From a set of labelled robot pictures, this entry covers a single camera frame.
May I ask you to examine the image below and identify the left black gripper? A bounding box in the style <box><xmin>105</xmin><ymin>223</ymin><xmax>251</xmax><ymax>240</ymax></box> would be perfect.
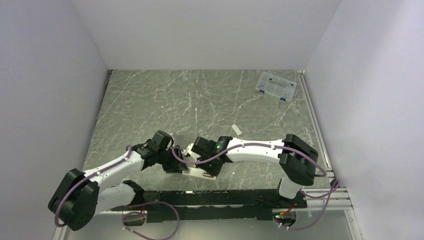
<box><xmin>156</xmin><ymin>144</ymin><xmax>188</xmax><ymax>173</ymax></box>

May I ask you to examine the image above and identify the white remote control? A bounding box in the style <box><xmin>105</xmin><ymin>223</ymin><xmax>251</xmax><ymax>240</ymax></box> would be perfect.
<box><xmin>183</xmin><ymin>167</ymin><xmax>217</xmax><ymax>181</ymax></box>

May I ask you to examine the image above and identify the white battery compartment cover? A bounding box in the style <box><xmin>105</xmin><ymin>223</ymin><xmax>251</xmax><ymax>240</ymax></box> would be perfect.
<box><xmin>231</xmin><ymin>124</ymin><xmax>242</xmax><ymax>136</ymax></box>

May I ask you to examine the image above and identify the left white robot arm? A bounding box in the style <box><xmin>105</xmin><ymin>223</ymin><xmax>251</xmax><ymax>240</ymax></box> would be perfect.
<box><xmin>48</xmin><ymin>130</ymin><xmax>188</xmax><ymax>231</ymax></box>

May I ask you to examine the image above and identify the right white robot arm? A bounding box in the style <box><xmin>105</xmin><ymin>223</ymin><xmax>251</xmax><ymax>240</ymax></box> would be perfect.
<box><xmin>186</xmin><ymin>134</ymin><xmax>327</xmax><ymax>208</ymax></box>

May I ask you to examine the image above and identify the clear plastic organizer box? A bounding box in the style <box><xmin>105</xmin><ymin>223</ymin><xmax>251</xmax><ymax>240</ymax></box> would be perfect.
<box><xmin>255</xmin><ymin>72</ymin><xmax>297</xmax><ymax>102</ymax></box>

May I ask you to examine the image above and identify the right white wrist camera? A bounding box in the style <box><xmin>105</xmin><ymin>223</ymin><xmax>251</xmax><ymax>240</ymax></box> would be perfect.
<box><xmin>185</xmin><ymin>143</ymin><xmax>200</xmax><ymax>160</ymax></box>

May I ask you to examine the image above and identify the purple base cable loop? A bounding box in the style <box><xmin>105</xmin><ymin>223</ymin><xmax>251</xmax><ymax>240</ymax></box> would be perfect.
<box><xmin>121</xmin><ymin>202</ymin><xmax>180</xmax><ymax>240</ymax></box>

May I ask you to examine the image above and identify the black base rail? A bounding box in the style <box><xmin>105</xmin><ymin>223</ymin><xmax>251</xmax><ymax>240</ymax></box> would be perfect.
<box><xmin>113</xmin><ymin>189</ymin><xmax>307</xmax><ymax>223</ymax></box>

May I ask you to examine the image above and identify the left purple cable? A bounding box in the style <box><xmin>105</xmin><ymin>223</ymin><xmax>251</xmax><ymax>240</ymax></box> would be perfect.
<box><xmin>53</xmin><ymin>144</ymin><xmax>133</xmax><ymax>229</ymax></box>

